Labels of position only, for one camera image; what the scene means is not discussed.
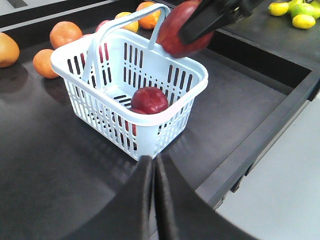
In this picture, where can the yellow lemon upper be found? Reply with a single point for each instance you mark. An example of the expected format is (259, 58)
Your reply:
(303, 21)

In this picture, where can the light blue plastic basket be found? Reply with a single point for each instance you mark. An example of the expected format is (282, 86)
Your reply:
(102, 71)

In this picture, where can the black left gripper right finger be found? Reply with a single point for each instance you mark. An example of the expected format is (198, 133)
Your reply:
(181, 214)

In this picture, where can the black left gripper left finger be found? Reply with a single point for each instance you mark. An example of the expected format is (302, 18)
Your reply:
(127, 215)

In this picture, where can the large orange right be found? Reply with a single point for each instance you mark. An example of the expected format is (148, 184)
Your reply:
(148, 22)

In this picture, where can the green apple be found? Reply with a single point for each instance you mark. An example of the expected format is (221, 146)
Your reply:
(302, 9)

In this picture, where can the yellow orange citrus fruit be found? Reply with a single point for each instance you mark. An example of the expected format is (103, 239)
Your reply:
(132, 27)

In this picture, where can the dark red apple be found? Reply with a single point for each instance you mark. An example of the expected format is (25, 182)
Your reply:
(150, 100)
(168, 35)
(137, 111)

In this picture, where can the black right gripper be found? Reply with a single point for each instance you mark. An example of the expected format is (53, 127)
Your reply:
(211, 15)

